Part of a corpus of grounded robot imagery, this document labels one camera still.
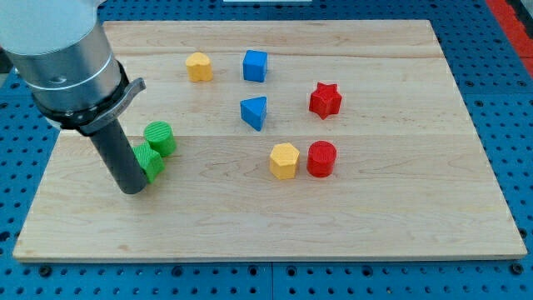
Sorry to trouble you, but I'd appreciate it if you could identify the blue triangle block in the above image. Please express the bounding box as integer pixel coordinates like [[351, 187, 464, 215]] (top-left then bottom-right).
[[240, 97, 267, 132]]

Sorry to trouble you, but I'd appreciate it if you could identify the red star block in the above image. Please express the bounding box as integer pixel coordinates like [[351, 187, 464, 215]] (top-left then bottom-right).
[[309, 82, 342, 120]]

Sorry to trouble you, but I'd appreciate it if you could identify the yellow hexagon block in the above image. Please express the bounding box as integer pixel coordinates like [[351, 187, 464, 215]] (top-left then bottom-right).
[[269, 142, 300, 180]]

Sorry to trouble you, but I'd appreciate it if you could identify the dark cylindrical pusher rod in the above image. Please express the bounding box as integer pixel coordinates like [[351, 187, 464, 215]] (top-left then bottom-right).
[[89, 119, 147, 194]]

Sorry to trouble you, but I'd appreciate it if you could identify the wooden board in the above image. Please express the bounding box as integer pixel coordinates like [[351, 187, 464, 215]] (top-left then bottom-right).
[[12, 20, 527, 263]]

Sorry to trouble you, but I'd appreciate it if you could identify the green cylinder block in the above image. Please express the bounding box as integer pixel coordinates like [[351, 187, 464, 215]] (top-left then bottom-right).
[[144, 121, 177, 157]]

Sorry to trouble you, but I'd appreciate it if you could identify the green star block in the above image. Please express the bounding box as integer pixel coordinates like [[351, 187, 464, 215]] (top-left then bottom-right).
[[132, 142, 165, 183]]

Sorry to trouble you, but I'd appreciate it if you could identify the red cylinder block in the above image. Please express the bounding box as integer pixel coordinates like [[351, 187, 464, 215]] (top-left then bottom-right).
[[306, 140, 337, 178]]

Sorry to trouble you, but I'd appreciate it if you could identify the blue cube block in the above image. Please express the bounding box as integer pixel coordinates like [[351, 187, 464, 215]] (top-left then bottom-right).
[[242, 50, 268, 83]]

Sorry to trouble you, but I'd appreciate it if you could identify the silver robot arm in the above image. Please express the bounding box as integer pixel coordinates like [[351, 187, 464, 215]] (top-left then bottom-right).
[[1, 0, 146, 136]]

